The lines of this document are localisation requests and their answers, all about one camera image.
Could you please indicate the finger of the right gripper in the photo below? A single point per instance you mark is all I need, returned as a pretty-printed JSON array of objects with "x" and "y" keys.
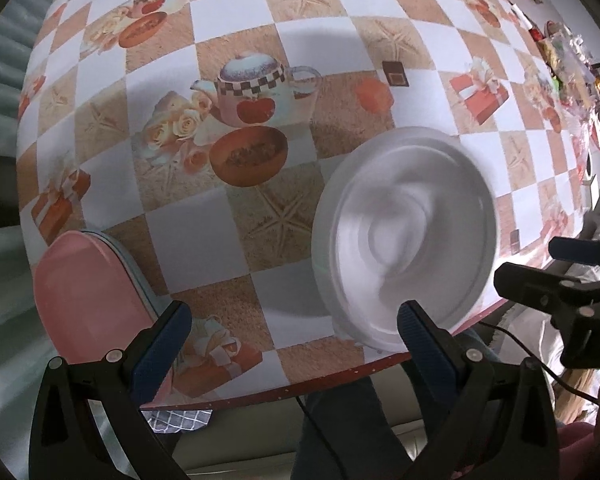
[
  {"x": 574, "y": 250},
  {"x": 527, "y": 285}
]

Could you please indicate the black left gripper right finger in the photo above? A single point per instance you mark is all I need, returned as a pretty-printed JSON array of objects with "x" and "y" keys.
[{"x": 498, "y": 420}]

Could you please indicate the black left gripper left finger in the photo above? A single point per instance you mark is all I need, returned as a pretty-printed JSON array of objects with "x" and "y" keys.
[{"x": 65, "y": 442}]

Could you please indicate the white bowl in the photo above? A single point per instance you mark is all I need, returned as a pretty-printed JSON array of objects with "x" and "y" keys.
[{"x": 407, "y": 215}]

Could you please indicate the checkered kitchen towel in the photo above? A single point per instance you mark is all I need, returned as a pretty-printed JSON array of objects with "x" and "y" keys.
[{"x": 174, "y": 422}]

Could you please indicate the green curtain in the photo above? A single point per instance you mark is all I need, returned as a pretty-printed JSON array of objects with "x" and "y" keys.
[{"x": 24, "y": 346}]

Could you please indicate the pink plate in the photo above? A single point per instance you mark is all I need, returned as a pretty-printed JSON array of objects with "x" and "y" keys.
[{"x": 92, "y": 296}]

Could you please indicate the person's dark trouser leg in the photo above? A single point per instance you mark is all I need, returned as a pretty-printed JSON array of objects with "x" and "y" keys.
[{"x": 345, "y": 434}]

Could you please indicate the checkered patterned tablecloth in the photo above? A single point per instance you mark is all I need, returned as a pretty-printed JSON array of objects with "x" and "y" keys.
[{"x": 200, "y": 135}]

